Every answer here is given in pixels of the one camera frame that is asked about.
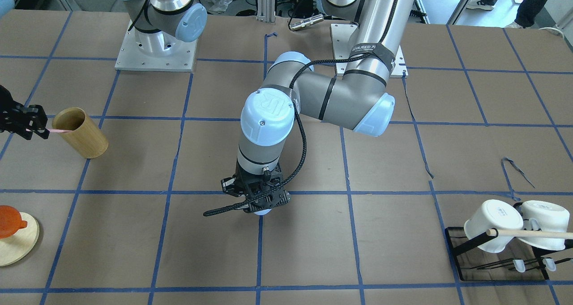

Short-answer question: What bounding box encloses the black wire mug rack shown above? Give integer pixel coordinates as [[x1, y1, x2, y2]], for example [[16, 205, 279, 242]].
[[445, 202, 572, 281]]

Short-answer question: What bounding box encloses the aluminium frame post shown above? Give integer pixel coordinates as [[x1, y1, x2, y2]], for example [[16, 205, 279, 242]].
[[256, 0, 276, 25]]

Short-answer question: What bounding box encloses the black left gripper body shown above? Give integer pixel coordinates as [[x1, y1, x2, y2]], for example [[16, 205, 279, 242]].
[[221, 164, 292, 213]]

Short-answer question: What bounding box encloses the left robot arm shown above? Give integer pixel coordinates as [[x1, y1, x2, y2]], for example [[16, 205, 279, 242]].
[[203, 0, 415, 217]]

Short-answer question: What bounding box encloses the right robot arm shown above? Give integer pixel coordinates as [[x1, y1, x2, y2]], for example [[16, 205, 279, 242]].
[[0, 0, 208, 140]]

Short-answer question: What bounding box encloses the pink chopstick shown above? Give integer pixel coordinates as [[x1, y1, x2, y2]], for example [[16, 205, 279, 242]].
[[46, 128, 73, 133]]

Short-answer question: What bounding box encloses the white mug near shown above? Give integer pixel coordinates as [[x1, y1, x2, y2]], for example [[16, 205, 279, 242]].
[[464, 199, 524, 239]]

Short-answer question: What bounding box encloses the wooden rack handle rod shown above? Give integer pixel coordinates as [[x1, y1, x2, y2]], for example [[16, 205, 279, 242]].
[[485, 228, 573, 240]]

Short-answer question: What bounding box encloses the orange cup on stand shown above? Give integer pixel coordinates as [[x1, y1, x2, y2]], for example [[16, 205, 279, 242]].
[[0, 205, 27, 238]]

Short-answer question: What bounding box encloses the white mug far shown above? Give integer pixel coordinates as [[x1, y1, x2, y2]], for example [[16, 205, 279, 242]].
[[518, 200, 570, 251]]

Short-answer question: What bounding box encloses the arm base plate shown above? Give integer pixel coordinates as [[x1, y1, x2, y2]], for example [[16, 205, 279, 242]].
[[330, 23, 409, 78], [115, 28, 198, 72]]

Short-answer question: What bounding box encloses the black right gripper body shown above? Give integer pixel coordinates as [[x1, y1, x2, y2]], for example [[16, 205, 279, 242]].
[[0, 85, 23, 133]]

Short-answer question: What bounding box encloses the white mug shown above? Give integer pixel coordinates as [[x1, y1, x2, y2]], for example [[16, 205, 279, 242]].
[[518, 200, 570, 251], [464, 199, 524, 239]]

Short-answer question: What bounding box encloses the bamboo chopstick holder cup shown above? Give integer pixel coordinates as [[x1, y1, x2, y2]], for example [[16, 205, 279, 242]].
[[52, 107, 109, 159]]

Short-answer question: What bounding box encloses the light blue plastic cup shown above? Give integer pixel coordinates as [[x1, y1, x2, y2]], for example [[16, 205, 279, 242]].
[[254, 209, 271, 216]]

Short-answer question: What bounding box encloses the wooden cup tree stand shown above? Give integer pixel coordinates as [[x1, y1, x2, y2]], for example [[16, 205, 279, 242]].
[[0, 212, 40, 266]]

